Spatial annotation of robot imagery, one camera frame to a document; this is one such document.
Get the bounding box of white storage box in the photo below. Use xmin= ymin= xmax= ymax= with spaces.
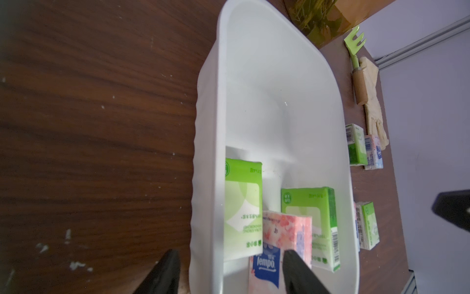
xmin=188 ymin=1 xmax=360 ymax=294

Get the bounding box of pink blue tissue pack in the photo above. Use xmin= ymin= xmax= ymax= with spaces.
xmin=364 ymin=135 xmax=384 ymax=170

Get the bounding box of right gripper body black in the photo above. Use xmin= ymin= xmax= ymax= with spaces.
xmin=432 ymin=189 xmax=470 ymax=232

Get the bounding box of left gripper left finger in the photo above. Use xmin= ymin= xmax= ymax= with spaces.
xmin=133 ymin=249 xmax=181 ymax=294

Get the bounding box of beige garden glove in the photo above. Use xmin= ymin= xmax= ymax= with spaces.
xmin=359 ymin=56 xmax=389 ymax=151

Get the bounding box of narrow green tissue pack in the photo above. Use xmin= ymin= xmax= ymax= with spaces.
xmin=281 ymin=187 xmax=340 ymax=273

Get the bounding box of green hand rake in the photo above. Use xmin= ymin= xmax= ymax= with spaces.
xmin=344 ymin=25 xmax=368 ymax=105

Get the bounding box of green tissue pack in box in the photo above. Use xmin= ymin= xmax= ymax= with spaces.
xmin=224 ymin=158 xmax=263 ymax=262

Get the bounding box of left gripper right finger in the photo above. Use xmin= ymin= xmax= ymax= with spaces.
xmin=282 ymin=249 xmax=330 ymax=294

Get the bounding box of amber vase with plants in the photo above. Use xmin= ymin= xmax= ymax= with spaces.
xmin=283 ymin=0 xmax=394 ymax=49

